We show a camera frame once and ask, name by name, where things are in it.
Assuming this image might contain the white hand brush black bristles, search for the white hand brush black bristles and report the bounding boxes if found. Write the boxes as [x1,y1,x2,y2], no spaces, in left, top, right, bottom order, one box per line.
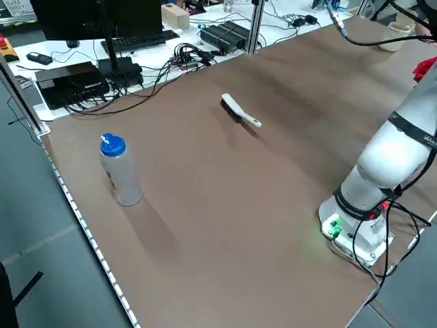
[220,92,264,129]

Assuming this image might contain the small beige lidded bin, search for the small beige lidded bin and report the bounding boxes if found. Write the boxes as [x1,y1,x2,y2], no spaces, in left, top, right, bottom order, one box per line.
[384,18,432,53]

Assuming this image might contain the clear bottle blue lid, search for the clear bottle blue lid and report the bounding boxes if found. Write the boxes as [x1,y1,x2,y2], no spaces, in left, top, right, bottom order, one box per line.
[99,133,144,207]

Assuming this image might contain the black usb hub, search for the black usb hub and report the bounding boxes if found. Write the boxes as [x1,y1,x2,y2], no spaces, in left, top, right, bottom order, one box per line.
[170,42,219,72]

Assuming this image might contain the black finned power supply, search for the black finned power supply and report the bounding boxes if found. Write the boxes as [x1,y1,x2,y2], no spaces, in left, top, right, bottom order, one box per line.
[199,20,252,56]

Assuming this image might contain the black keyboard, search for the black keyboard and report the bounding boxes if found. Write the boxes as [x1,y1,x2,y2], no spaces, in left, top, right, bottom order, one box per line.
[100,29,181,53]

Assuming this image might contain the wooden block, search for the wooden block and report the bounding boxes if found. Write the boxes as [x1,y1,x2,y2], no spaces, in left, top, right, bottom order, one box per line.
[160,3,191,31]

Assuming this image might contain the flat black device box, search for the flat black device box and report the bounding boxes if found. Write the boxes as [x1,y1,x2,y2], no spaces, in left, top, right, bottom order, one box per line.
[34,61,111,111]

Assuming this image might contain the black monitor with stand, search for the black monitor with stand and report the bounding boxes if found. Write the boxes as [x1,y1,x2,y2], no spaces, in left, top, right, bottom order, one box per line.
[29,0,163,88]

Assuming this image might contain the clear acrylic panel stand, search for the clear acrylic panel stand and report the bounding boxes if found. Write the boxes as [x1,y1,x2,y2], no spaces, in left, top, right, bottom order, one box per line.
[0,53,51,138]

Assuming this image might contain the aluminium profile post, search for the aluminium profile post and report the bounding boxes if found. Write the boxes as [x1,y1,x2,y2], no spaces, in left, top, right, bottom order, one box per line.
[246,0,267,56]

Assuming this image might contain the black arm base cable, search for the black arm base cable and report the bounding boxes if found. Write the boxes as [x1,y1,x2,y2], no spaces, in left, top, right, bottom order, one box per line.
[350,195,432,286]

